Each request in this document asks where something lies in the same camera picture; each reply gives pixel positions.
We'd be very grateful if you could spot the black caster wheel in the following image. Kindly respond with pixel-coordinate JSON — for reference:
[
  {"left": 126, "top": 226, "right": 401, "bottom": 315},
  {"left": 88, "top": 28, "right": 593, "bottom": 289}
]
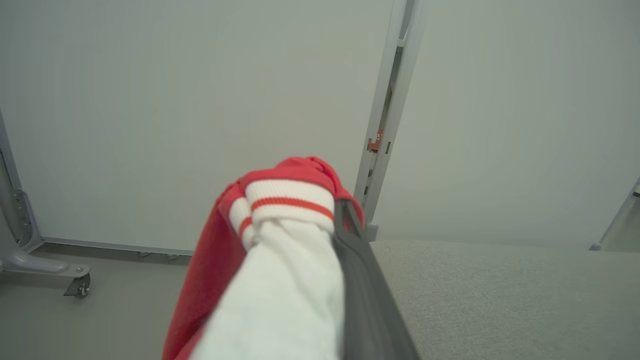
[{"left": 63, "top": 274, "right": 92, "bottom": 299}]

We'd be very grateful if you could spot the grey fabric sofa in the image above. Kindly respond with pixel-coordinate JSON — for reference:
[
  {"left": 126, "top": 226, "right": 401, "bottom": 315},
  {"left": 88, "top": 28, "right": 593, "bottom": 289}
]
[{"left": 370, "top": 239, "right": 640, "bottom": 360}]

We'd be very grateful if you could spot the grey partition bottom rail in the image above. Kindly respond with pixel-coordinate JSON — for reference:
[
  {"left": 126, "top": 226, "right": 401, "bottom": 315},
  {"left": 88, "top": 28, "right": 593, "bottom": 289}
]
[{"left": 42, "top": 236, "right": 194, "bottom": 257}]

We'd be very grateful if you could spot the grey slanted partition leg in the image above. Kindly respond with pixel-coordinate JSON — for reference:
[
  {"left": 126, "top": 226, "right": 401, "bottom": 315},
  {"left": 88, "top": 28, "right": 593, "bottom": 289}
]
[{"left": 589, "top": 176, "right": 640, "bottom": 252}]

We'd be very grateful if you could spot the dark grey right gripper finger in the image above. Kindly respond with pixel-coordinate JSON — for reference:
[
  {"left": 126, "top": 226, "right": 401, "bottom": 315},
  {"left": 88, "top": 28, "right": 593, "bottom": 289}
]
[{"left": 332, "top": 198, "right": 421, "bottom": 360}]

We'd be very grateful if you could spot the red and white jacket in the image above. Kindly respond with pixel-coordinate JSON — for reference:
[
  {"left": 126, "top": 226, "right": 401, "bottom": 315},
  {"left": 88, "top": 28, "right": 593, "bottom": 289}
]
[{"left": 161, "top": 156, "right": 366, "bottom": 360}]

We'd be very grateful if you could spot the grey partition corner post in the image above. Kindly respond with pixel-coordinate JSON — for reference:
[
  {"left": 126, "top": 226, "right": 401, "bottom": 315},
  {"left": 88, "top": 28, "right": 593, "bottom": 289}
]
[{"left": 0, "top": 110, "right": 31, "bottom": 246}]

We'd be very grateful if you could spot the grey partition foot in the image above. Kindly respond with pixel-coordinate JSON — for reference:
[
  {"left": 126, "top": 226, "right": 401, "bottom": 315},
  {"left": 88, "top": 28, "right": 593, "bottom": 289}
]
[{"left": 0, "top": 187, "right": 92, "bottom": 281}]

